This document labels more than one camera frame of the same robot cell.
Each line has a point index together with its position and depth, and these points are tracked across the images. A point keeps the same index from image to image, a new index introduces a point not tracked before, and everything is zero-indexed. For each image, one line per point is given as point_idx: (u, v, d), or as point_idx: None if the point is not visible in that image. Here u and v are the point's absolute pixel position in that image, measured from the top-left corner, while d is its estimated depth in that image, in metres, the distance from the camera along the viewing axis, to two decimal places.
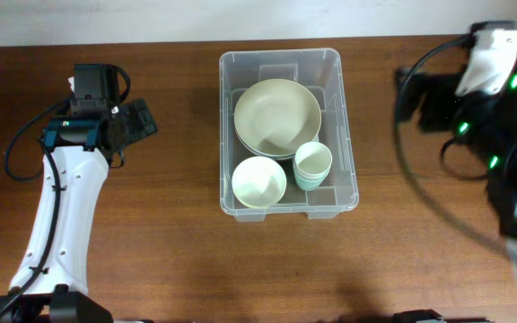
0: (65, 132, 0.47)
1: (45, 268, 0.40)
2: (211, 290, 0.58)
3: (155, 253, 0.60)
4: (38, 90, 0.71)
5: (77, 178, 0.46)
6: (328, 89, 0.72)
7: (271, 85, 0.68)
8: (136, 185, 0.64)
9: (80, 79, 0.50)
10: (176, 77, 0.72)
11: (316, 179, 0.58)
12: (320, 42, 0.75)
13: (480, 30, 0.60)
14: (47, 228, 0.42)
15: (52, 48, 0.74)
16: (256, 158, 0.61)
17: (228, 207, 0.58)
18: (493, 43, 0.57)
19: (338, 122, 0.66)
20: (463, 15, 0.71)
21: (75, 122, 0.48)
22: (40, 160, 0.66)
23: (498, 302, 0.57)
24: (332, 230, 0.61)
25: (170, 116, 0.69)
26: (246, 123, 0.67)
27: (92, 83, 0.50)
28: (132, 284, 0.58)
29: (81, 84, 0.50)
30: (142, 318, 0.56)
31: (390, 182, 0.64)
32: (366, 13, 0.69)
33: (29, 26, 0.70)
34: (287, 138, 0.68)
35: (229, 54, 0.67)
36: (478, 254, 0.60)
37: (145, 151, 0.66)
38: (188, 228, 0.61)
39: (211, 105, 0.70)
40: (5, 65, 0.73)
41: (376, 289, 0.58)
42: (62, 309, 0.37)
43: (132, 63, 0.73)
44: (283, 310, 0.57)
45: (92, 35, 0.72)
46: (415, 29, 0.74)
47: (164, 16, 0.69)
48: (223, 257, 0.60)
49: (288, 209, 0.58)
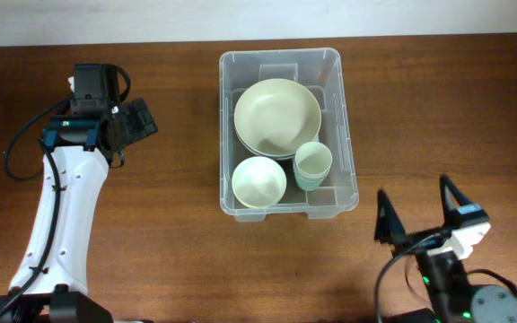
0: (65, 132, 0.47)
1: (45, 267, 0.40)
2: (211, 290, 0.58)
3: (155, 253, 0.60)
4: (37, 90, 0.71)
5: (77, 178, 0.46)
6: (328, 88, 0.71)
7: (271, 85, 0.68)
8: (137, 185, 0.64)
9: (79, 79, 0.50)
10: (176, 76, 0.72)
11: (316, 180, 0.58)
12: (319, 41, 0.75)
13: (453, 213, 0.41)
14: (47, 229, 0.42)
15: (52, 48, 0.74)
16: (256, 158, 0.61)
17: (228, 207, 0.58)
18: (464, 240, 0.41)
19: (338, 122, 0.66)
20: (463, 15, 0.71)
21: (75, 122, 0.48)
22: (39, 161, 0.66)
23: None
24: (332, 230, 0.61)
25: (170, 116, 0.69)
26: (246, 123, 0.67)
27: (92, 84, 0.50)
28: (132, 284, 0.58)
29: (80, 84, 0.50)
30: (142, 318, 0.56)
31: (390, 182, 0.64)
32: (366, 13, 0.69)
33: (29, 26, 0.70)
34: (287, 138, 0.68)
35: (229, 54, 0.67)
36: (479, 254, 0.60)
37: (145, 152, 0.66)
38: (188, 228, 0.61)
39: (211, 105, 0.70)
40: (5, 65, 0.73)
41: (376, 289, 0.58)
42: (62, 309, 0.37)
43: (132, 63, 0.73)
44: (283, 310, 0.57)
45: (92, 35, 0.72)
46: (415, 29, 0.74)
47: (163, 16, 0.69)
48: (223, 257, 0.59)
49: (288, 209, 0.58)
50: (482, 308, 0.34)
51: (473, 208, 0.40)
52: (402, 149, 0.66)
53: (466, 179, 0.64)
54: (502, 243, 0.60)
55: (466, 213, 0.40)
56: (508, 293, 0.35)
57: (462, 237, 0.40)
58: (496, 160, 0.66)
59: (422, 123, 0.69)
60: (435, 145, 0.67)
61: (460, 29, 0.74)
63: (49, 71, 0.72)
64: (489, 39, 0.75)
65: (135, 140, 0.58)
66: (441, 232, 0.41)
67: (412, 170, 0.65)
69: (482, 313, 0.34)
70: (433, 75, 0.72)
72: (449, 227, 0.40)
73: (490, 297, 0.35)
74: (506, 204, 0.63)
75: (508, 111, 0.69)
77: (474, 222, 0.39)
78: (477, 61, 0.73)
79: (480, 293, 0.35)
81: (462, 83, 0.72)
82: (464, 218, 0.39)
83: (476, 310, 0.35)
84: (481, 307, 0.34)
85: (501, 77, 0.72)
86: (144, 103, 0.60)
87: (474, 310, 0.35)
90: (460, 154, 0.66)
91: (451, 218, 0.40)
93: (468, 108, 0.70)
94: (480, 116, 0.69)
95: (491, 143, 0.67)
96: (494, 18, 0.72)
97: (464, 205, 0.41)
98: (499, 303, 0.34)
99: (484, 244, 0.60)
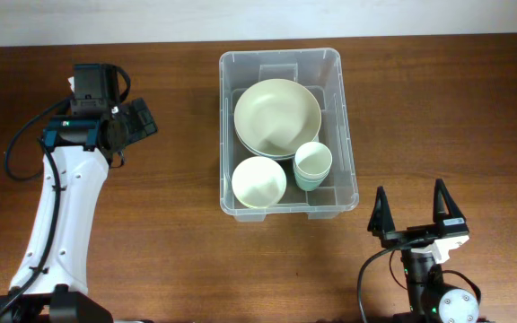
0: (66, 132, 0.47)
1: (45, 268, 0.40)
2: (211, 290, 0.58)
3: (155, 253, 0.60)
4: (37, 90, 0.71)
5: (77, 178, 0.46)
6: (328, 88, 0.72)
7: (272, 85, 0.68)
8: (137, 184, 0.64)
9: (78, 80, 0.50)
10: (175, 76, 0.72)
11: (316, 179, 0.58)
12: (319, 42, 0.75)
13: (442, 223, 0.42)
14: (47, 228, 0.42)
15: (52, 48, 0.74)
16: (256, 158, 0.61)
17: (228, 207, 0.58)
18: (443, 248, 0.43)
19: (338, 122, 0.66)
20: (462, 15, 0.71)
21: (76, 122, 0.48)
22: (39, 161, 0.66)
23: (498, 302, 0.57)
24: (332, 230, 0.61)
25: (170, 116, 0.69)
26: (246, 123, 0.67)
27: (92, 84, 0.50)
28: (131, 284, 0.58)
29: (80, 84, 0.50)
30: (142, 318, 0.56)
31: (390, 182, 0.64)
32: (366, 13, 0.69)
33: (30, 26, 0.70)
34: (287, 138, 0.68)
35: (229, 54, 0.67)
36: (478, 254, 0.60)
37: (145, 152, 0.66)
38: (188, 228, 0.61)
39: (211, 105, 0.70)
40: (5, 65, 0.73)
41: (376, 289, 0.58)
42: (61, 309, 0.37)
43: (132, 63, 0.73)
44: (283, 310, 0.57)
45: (92, 35, 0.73)
46: (415, 29, 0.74)
47: (163, 16, 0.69)
48: (223, 257, 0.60)
49: (288, 209, 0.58)
50: (448, 306, 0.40)
51: (458, 222, 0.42)
52: (402, 148, 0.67)
53: (466, 179, 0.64)
54: (501, 243, 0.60)
55: (450, 226, 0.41)
56: (470, 297, 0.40)
57: (443, 245, 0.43)
58: (496, 160, 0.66)
59: (422, 122, 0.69)
60: (435, 145, 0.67)
61: (460, 29, 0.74)
63: (49, 71, 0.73)
64: (489, 39, 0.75)
65: (135, 140, 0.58)
66: (425, 238, 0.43)
67: (413, 170, 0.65)
69: (446, 310, 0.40)
70: (433, 75, 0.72)
72: (433, 234, 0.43)
73: (456, 298, 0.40)
74: (505, 204, 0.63)
75: (508, 112, 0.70)
77: (455, 235, 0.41)
78: (477, 61, 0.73)
79: (448, 293, 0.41)
81: (462, 83, 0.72)
82: (446, 230, 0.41)
83: (442, 308, 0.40)
84: (447, 305, 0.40)
85: (501, 77, 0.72)
86: (144, 104, 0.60)
87: (440, 307, 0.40)
90: (460, 154, 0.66)
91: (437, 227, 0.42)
93: (468, 108, 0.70)
94: (480, 116, 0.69)
95: (490, 143, 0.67)
96: (494, 19, 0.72)
97: (451, 217, 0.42)
98: (461, 303, 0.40)
99: (484, 245, 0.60)
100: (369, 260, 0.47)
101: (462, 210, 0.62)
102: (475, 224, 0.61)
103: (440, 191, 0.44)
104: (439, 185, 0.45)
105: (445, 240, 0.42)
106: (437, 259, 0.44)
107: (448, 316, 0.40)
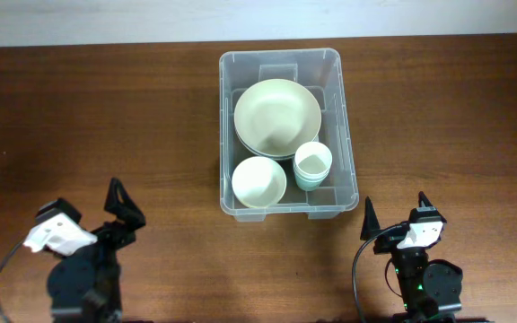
0: (71, 301, 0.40)
1: None
2: (210, 290, 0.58)
3: (155, 253, 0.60)
4: (37, 90, 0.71)
5: None
6: (328, 89, 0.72)
7: (271, 85, 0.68)
8: (136, 185, 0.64)
9: (63, 284, 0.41)
10: (175, 77, 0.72)
11: (316, 179, 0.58)
12: (319, 42, 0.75)
13: (413, 212, 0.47)
14: None
15: (51, 49, 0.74)
16: (256, 158, 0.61)
17: (228, 208, 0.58)
18: (416, 235, 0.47)
19: (338, 122, 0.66)
20: (461, 16, 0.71)
21: (65, 304, 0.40)
22: (39, 160, 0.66)
23: (498, 302, 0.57)
24: (332, 230, 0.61)
25: (170, 116, 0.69)
26: (246, 123, 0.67)
27: (74, 268, 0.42)
28: (132, 284, 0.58)
29: (69, 278, 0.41)
30: (142, 318, 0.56)
31: (390, 182, 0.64)
32: (366, 13, 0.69)
33: (28, 27, 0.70)
34: (287, 138, 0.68)
35: (229, 54, 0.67)
36: (479, 254, 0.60)
37: (145, 152, 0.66)
38: (188, 228, 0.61)
39: (211, 104, 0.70)
40: (4, 65, 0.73)
41: (376, 289, 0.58)
42: None
43: (132, 63, 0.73)
44: (283, 310, 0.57)
45: (92, 36, 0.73)
46: (414, 29, 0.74)
47: (164, 16, 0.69)
48: (223, 257, 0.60)
49: (288, 209, 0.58)
50: (432, 280, 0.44)
51: (430, 208, 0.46)
52: (402, 148, 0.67)
53: (466, 178, 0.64)
54: (501, 243, 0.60)
55: (422, 211, 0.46)
56: (451, 270, 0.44)
57: (417, 231, 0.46)
58: (496, 160, 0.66)
59: (422, 122, 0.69)
60: (436, 145, 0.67)
61: (460, 29, 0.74)
63: (49, 72, 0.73)
64: (491, 38, 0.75)
65: (116, 261, 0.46)
66: (402, 224, 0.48)
67: (412, 170, 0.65)
69: (432, 285, 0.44)
70: (434, 76, 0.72)
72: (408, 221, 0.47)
73: (437, 272, 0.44)
74: (506, 204, 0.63)
75: (508, 111, 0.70)
77: (428, 220, 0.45)
78: (478, 61, 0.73)
79: (431, 269, 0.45)
81: (463, 83, 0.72)
82: (420, 213, 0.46)
83: (427, 283, 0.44)
84: (430, 280, 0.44)
85: (502, 77, 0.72)
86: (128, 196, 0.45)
87: (424, 282, 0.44)
90: (459, 154, 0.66)
91: (410, 214, 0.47)
93: (467, 108, 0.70)
94: (481, 116, 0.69)
95: (490, 142, 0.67)
96: (493, 19, 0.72)
97: (424, 207, 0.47)
98: (444, 277, 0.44)
99: (484, 245, 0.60)
100: (355, 256, 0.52)
101: (462, 210, 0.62)
102: (475, 224, 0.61)
103: (421, 196, 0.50)
104: (421, 195, 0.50)
105: (417, 227, 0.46)
106: (412, 242, 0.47)
107: (433, 290, 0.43)
